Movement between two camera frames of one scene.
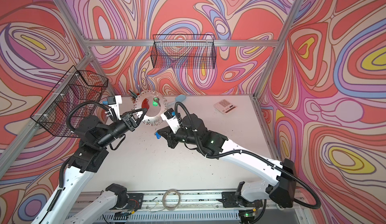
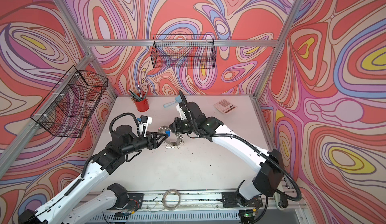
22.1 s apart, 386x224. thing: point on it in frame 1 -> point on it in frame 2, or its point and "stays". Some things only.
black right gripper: (167, 132) -> (178, 128)
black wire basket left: (77, 96) stays
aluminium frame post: (83, 38) stays
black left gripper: (131, 121) -> (151, 139)
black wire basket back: (186, 51) stays
